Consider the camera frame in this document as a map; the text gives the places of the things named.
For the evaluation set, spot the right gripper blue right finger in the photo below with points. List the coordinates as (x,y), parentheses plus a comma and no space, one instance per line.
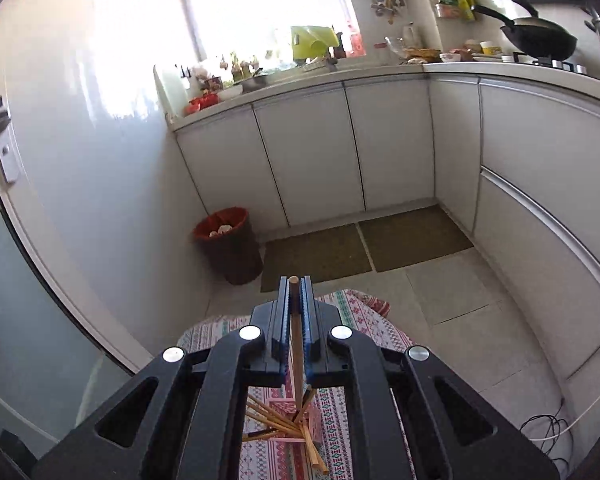
(311,334)

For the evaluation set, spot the black wok pan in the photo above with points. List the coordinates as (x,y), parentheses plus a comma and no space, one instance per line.
(533,35)

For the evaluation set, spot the olive floor mat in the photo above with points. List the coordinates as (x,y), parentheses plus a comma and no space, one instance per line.
(412,237)
(323,255)

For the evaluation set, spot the green dish rack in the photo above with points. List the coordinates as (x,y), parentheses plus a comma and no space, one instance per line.
(312,41)

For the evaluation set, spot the left olive floor mat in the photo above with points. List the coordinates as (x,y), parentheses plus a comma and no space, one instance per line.
(323,255)

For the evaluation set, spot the right olive floor mat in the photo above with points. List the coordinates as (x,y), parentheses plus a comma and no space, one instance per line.
(412,237)

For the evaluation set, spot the silver door handle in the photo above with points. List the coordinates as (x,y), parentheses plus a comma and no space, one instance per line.
(9,159)

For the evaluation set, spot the red lined trash bin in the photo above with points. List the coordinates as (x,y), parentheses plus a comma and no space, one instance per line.
(227,239)

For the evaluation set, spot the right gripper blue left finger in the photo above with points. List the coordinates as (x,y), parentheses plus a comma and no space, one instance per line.
(280,334)

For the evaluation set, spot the pink perforated utensil holder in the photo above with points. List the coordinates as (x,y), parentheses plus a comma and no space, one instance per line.
(313,424)

